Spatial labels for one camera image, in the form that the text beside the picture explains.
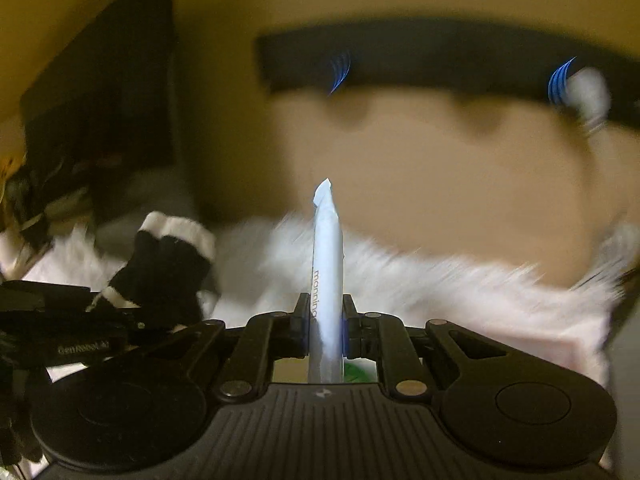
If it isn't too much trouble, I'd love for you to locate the pink cardboard box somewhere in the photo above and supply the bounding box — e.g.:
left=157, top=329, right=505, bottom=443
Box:
left=345, top=305, right=617, bottom=386

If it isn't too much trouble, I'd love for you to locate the black power strip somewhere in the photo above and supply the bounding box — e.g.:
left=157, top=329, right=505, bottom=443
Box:
left=256, top=24, right=640, bottom=128

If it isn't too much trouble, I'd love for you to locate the white plug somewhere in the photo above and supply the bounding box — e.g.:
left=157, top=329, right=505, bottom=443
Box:
left=567, top=67, right=613, bottom=138

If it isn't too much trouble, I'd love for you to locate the white fringed blanket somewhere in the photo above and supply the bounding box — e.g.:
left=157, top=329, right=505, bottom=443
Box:
left=0, top=212, right=638, bottom=391

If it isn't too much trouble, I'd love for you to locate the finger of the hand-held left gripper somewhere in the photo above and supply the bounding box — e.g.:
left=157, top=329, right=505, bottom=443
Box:
left=0, top=280, right=96, bottom=313
left=75, top=310, right=173, bottom=335

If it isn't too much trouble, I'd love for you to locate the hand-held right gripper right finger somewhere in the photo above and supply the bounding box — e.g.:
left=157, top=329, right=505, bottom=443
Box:
left=341, top=294, right=507, bottom=397

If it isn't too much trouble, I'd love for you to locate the light blue tissue packet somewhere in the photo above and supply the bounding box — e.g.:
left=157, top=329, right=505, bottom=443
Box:
left=307, top=178, right=347, bottom=385

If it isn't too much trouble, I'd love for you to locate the black monitor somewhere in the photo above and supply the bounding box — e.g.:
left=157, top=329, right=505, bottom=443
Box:
left=19, top=0, right=177, bottom=223

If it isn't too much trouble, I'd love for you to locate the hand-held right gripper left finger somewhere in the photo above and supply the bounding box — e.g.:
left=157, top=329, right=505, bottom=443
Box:
left=165, top=292, right=312, bottom=402

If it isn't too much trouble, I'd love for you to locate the black white-trimmed sock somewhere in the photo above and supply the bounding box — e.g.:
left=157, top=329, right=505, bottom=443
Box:
left=86, top=212, right=217, bottom=333

